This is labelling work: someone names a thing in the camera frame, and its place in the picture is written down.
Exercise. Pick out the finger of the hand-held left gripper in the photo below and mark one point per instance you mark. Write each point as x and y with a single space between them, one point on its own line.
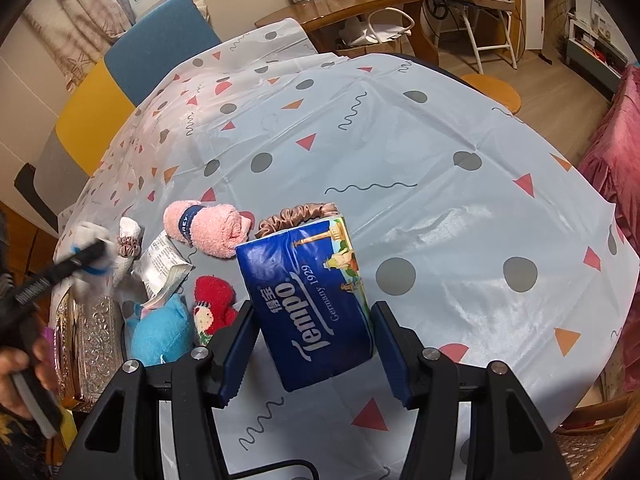
82 257

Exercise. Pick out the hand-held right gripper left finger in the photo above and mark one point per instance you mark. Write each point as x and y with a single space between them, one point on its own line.
235 355

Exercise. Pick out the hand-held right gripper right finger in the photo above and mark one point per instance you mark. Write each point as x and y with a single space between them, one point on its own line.
395 355

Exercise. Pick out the white sock bundle blue band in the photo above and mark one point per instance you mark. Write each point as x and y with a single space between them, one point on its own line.
92 235

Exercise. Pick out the white sock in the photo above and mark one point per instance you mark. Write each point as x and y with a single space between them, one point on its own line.
125 267

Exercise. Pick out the small patterned scrunchie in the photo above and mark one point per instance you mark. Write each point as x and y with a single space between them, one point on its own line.
127 245

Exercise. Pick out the white printed packet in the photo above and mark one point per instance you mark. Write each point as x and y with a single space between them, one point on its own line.
160 260

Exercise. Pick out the blue plush toy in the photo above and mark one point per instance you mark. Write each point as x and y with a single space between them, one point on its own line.
160 332

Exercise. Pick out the blue tissue pack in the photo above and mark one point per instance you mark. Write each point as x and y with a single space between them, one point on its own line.
300 300

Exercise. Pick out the gold embossed tin box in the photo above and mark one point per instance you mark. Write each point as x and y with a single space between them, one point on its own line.
100 345

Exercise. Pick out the pink towel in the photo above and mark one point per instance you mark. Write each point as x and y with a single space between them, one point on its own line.
215 232

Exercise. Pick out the brown satin scrunchie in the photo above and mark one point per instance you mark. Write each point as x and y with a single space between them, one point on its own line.
280 217

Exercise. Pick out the person's left hand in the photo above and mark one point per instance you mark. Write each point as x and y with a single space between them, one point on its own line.
10 362

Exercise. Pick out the wooden wardrobe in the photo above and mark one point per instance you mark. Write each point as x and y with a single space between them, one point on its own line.
20 240

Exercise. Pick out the red plush toy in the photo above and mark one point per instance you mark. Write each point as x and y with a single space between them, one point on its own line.
212 292

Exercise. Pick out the patterned plastic tablecloth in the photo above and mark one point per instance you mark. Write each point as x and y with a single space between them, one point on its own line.
400 160

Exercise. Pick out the multicolour fabric sofa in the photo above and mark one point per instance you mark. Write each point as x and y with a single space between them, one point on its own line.
150 45

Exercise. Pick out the wicker chair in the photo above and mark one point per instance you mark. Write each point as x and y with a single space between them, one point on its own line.
600 445

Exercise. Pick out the beige patterned curtain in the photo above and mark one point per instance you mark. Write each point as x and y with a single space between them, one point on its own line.
75 20

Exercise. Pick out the round wooden stool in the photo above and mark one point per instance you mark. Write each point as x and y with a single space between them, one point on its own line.
492 90

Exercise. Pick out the pink blanket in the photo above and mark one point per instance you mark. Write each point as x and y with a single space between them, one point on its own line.
615 160

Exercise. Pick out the white plastic chair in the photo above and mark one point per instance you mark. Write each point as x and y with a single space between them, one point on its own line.
380 30

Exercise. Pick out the wooden desk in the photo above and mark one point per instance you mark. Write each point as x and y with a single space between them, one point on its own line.
350 5

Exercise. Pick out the low teal shelf unit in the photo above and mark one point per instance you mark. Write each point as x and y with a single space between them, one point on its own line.
595 55

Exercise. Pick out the white narrow cabinet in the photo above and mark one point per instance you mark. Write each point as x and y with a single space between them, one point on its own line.
532 5

